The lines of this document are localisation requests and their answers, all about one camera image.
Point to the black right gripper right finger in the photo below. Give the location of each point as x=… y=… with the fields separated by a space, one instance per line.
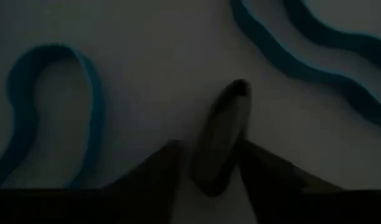
x=277 y=186

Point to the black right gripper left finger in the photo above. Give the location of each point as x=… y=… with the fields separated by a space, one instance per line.
x=147 y=193

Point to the black rubber band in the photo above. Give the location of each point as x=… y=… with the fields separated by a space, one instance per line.
x=221 y=133

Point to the blue rubber band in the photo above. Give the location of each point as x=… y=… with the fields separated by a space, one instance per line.
x=271 y=49
x=20 y=93

